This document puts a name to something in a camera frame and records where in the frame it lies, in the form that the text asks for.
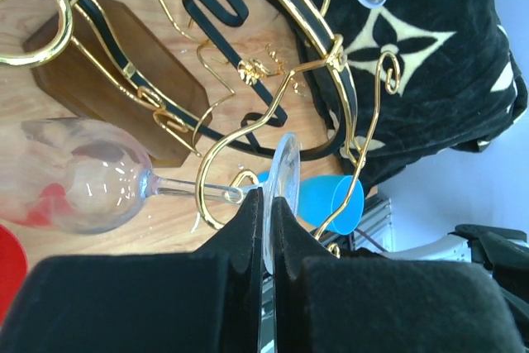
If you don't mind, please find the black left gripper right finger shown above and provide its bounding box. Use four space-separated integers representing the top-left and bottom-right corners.
273 198 526 352

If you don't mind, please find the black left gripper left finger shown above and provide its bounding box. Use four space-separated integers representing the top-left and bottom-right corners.
1 189 263 352

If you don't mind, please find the blue plastic wine glass front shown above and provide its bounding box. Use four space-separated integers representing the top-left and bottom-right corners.
273 174 365 235

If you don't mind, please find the clear wine glass front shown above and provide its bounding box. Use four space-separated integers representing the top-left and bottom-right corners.
1 117 300 271

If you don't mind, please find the red plastic wine glass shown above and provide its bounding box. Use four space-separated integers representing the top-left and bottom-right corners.
0 187 75 325

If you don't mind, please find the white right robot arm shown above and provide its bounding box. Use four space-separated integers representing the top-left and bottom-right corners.
381 224 528 278

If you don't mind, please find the black floral plush pillow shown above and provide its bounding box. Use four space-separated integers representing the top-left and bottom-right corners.
264 0 529 188

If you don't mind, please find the gold wire wine glass rack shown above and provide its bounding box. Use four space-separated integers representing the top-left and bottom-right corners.
0 0 402 259

